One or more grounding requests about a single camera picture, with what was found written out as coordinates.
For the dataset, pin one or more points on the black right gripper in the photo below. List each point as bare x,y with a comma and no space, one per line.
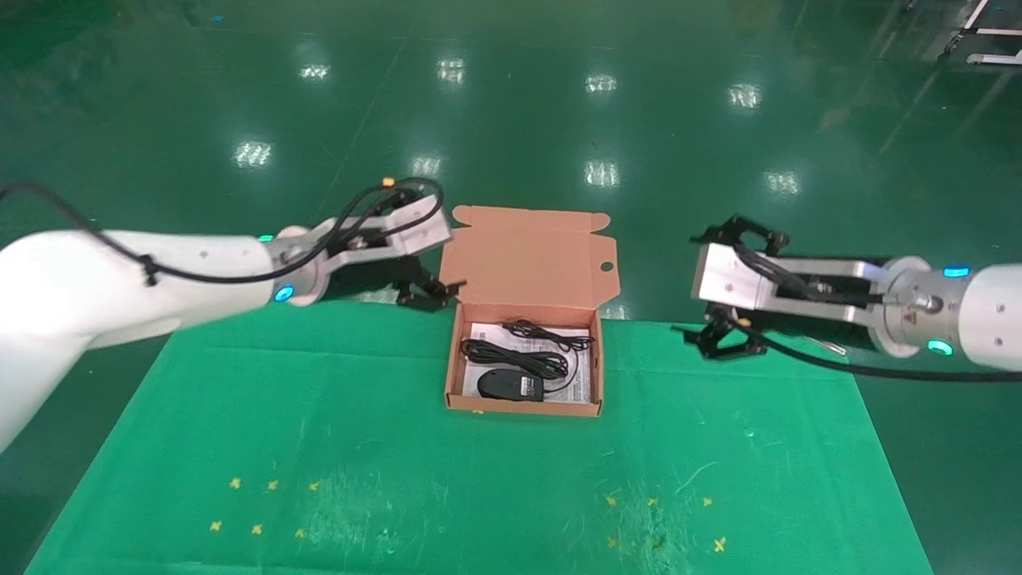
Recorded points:
838,266

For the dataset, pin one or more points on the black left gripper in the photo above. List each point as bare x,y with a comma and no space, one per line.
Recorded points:
367,278

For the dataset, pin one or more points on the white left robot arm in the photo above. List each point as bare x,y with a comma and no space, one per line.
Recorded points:
120,279

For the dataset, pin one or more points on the open brown cardboard box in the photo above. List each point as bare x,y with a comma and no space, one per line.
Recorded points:
523,263

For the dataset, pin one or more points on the silver metal binder clip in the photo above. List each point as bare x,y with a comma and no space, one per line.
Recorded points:
830,345

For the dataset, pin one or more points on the white printed instruction sheet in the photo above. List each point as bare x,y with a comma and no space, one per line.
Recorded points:
581,375

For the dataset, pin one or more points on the green table mat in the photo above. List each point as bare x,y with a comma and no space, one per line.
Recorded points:
399,479

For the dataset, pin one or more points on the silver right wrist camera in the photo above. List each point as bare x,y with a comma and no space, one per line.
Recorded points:
734,279

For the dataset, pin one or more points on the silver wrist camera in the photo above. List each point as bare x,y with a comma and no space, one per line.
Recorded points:
734,279
415,224

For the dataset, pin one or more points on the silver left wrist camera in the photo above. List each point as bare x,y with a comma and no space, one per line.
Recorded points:
415,224

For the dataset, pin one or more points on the white metal frame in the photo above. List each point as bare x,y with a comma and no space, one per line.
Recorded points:
990,32

